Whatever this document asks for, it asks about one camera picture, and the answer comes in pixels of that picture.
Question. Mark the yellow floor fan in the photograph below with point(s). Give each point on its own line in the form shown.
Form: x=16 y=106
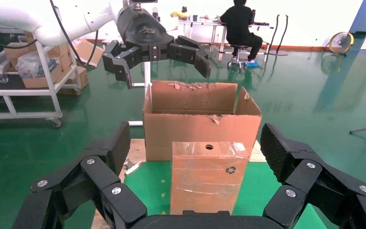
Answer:
x=341 y=42

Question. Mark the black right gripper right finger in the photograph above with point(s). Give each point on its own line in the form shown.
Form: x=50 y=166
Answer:
x=303 y=177

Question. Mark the cardboard sheet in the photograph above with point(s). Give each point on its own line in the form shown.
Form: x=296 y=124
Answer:
x=202 y=183
x=90 y=52

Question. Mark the cardboard box with white label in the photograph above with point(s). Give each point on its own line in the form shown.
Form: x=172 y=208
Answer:
x=45 y=80

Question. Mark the low brown cardboard box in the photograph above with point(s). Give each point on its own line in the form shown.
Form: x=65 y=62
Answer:
x=78 y=80

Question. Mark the clear plastic bag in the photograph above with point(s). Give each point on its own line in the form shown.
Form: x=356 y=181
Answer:
x=30 y=64

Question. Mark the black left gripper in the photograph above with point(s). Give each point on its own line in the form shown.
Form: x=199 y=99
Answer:
x=142 y=34

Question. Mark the white office desk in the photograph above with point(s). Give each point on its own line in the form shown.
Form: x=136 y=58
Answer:
x=202 y=23

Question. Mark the silver metal clip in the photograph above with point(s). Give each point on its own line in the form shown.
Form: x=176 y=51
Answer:
x=133 y=168

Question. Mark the black swivel stool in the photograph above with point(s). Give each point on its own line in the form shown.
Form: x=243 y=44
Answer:
x=238 y=58

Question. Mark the wide brown cardboard box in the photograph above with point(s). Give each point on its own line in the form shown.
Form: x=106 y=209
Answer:
x=60 y=53

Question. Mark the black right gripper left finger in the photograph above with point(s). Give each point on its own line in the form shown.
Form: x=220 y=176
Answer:
x=91 y=170

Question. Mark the yellow object on desk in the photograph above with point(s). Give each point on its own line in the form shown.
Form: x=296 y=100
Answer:
x=178 y=14

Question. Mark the white wheeled cart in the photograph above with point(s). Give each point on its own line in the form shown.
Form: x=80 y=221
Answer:
x=48 y=91

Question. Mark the person in black clothes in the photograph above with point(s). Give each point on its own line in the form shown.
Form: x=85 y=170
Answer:
x=239 y=28

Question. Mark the large open cardboard carton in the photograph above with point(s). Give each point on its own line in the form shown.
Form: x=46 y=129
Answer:
x=195 y=129

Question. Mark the white metal pipe frame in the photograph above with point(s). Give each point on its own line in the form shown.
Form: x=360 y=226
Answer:
x=147 y=74

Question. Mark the black floor stand round base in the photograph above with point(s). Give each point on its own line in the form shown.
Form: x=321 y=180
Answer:
x=279 y=53

